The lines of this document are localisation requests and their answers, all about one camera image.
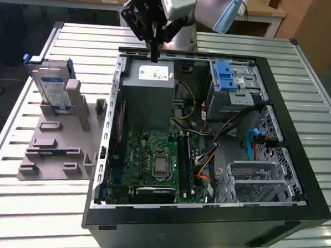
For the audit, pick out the blue-green RAM stick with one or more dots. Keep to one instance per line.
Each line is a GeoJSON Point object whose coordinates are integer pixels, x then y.
{"type": "Point", "coordinates": [53, 152]}

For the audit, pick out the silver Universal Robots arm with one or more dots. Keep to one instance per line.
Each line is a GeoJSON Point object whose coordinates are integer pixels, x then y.
{"type": "Point", "coordinates": [206, 12]}

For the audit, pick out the grey power supply unit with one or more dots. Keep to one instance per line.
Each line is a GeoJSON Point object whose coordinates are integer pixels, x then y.
{"type": "Point", "coordinates": [147, 100]}

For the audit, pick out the black open PC case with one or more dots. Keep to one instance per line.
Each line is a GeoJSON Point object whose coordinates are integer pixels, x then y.
{"type": "Point", "coordinates": [204, 228]}

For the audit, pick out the grey parts rack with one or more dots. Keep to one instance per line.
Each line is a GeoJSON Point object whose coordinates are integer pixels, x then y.
{"type": "Point", "coordinates": [64, 141]}

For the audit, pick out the blue plastic drive latch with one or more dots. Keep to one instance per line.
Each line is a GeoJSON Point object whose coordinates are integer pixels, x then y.
{"type": "Point", "coordinates": [223, 77]}

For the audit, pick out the CPU socket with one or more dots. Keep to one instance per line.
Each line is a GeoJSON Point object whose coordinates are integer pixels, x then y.
{"type": "Point", "coordinates": [160, 177]}

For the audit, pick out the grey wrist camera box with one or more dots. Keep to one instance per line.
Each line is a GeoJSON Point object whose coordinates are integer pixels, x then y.
{"type": "Point", "coordinates": [178, 5]}

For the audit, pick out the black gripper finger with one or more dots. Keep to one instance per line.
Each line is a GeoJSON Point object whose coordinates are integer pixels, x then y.
{"type": "Point", "coordinates": [173, 30]}
{"type": "Point", "coordinates": [133, 25]}

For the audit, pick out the green motherboard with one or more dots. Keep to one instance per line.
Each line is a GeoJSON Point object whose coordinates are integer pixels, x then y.
{"type": "Point", "coordinates": [139, 156]}

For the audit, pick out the hard disk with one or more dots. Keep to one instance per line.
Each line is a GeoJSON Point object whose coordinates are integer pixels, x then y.
{"type": "Point", "coordinates": [52, 87]}

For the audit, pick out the silver CPU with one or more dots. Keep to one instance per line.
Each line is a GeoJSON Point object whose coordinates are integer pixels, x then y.
{"type": "Point", "coordinates": [160, 165]}

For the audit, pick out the grey metal drive cage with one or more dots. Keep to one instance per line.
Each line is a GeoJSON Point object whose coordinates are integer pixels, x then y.
{"type": "Point", "coordinates": [239, 100]}

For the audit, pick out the black graphics card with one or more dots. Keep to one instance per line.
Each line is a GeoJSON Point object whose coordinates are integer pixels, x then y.
{"type": "Point", "coordinates": [155, 193]}

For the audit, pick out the brown wooden cabinet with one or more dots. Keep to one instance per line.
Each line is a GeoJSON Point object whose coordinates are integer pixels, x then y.
{"type": "Point", "coordinates": [320, 26]}

